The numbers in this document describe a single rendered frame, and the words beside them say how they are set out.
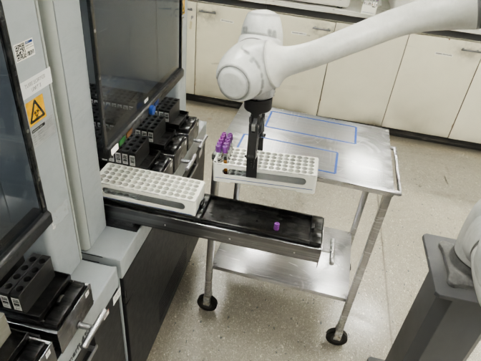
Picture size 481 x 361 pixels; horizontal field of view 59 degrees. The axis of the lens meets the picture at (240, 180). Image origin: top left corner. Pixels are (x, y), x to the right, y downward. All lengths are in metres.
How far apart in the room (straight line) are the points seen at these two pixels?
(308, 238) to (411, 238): 1.51
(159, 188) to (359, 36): 0.65
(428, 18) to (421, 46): 2.37
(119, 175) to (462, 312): 1.07
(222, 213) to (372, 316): 1.13
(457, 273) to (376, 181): 0.35
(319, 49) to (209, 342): 1.33
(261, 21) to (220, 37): 2.40
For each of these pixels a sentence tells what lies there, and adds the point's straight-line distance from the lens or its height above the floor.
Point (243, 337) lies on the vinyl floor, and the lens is 1.92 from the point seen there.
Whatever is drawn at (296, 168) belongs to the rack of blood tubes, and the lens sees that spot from 1.23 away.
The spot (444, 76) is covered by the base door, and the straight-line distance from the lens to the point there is 3.49.
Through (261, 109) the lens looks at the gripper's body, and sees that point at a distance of 1.13.
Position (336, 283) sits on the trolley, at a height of 0.28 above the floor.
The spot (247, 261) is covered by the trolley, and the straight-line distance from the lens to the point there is 1.81.
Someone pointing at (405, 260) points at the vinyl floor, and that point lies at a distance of 2.48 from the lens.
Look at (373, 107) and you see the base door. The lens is 3.52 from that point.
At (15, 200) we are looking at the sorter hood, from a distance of 0.86.
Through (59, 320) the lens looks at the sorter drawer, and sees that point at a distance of 0.98.
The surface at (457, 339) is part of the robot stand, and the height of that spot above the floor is 0.49.
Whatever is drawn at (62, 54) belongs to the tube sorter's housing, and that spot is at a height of 1.26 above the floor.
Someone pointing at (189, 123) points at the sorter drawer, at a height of 0.82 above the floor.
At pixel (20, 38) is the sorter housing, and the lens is 0.84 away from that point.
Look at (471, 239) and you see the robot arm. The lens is 1.29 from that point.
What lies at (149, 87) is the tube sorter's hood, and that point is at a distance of 1.36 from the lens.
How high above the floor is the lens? 1.57
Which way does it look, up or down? 35 degrees down
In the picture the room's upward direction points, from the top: 6 degrees clockwise
